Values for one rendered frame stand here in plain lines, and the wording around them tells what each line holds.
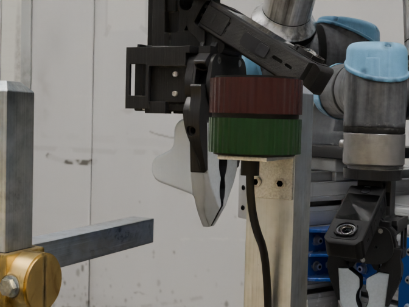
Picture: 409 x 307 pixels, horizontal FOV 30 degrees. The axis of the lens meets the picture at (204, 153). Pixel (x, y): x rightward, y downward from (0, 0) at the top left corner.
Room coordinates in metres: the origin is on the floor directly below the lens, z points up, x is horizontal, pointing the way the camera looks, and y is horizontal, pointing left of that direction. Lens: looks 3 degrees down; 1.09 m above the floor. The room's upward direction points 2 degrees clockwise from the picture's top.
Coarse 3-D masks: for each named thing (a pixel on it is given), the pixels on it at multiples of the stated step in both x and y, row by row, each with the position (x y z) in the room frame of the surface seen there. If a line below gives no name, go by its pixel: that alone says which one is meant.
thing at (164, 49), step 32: (160, 0) 0.65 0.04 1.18; (192, 0) 0.64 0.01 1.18; (160, 32) 0.65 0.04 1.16; (192, 32) 0.64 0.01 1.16; (128, 64) 0.65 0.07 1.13; (160, 64) 0.63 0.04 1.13; (192, 64) 0.62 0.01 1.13; (224, 64) 0.63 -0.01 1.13; (128, 96) 0.65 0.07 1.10; (160, 96) 0.64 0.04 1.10
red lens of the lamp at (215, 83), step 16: (224, 80) 0.47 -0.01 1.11; (240, 80) 0.47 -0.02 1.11; (256, 80) 0.46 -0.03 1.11; (272, 80) 0.46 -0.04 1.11; (288, 80) 0.47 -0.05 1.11; (224, 96) 0.47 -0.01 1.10; (240, 96) 0.47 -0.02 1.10; (256, 96) 0.46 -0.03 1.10; (272, 96) 0.46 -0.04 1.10; (288, 96) 0.47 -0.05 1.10; (224, 112) 0.47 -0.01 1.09; (240, 112) 0.47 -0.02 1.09; (256, 112) 0.46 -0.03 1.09; (272, 112) 0.46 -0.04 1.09; (288, 112) 0.47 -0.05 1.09
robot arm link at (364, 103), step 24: (360, 48) 0.92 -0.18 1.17; (384, 48) 0.91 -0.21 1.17; (360, 72) 0.91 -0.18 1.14; (384, 72) 0.91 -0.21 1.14; (408, 72) 0.93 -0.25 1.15; (336, 96) 0.98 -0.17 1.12; (360, 96) 0.91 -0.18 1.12; (384, 96) 0.90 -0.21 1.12; (360, 120) 0.91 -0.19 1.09; (384, 120) 0.91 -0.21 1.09
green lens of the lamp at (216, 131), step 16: (224, 128) 0.47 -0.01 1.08; (240, 128) 0.47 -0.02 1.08; (256, 128) 0.46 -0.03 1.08; (272, 128) 0.46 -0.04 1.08; (288, 128) 0.47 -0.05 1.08; (208, 144) 0.49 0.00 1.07; (224, 144) 0.47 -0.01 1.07; (240, 144) 0.47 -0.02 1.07; (256, 144) 0.46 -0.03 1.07; (272, 144) 0.47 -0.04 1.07; (288, 144) 0.47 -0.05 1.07
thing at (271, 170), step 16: (256, 160) 0.47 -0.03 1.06; (272, 160) 0.48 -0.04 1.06; (288, 160) 0.51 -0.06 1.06; (256, 176) 0.52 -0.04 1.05; (272, 176) 0.52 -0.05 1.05; (288, 176) 0.51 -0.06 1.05; (256, 192) 0.52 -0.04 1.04; (272, 192) 0.52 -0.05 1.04; (288, 192) 0.51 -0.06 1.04; (256, 224) 0.49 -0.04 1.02; (256, 240) 0.50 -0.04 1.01
